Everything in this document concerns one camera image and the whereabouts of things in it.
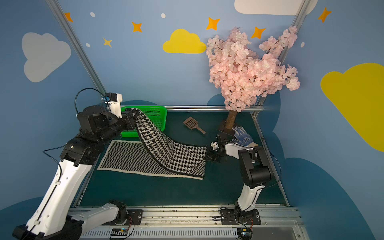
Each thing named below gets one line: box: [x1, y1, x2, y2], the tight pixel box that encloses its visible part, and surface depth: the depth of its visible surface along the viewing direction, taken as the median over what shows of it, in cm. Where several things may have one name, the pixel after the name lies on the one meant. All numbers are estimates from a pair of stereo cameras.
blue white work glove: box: [231, 126, 259, 148], surface depth 110 cm
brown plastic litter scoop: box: [183, 116, 206, 135], surface depth 117 cm
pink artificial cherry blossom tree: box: [206, 26, 301, 129], surface depth 74 cm
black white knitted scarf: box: [96, 108, 207, 180], surface depth 92 cm
